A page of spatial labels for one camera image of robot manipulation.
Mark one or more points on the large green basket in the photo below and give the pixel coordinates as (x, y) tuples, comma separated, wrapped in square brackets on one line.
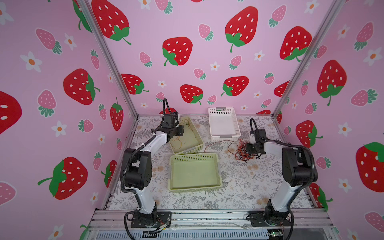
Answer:
[(194, 173)]

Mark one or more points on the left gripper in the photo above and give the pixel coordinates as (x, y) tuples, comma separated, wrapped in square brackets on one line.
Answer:
[(180, 133)]

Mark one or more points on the white plastic basket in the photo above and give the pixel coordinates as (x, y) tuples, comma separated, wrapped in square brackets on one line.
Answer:
[(223, 124)]

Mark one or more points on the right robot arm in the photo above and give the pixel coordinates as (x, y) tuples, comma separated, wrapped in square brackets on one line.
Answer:
[(298, 171)]

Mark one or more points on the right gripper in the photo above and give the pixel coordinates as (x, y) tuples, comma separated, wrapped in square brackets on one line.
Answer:
[(248, 149)]

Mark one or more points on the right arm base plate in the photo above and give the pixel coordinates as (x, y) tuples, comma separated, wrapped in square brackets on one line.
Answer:
[(263, 219)]

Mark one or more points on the small green basket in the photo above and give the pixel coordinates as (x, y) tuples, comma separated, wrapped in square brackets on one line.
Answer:
[(190, 143)]

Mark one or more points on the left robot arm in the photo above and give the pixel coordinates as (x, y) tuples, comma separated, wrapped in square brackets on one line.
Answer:
[(136, 168)]

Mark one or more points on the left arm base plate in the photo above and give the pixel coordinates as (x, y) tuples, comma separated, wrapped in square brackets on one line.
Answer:
[(154, 220)]

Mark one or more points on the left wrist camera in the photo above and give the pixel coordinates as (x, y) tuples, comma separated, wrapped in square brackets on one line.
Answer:
[(170, 121)]

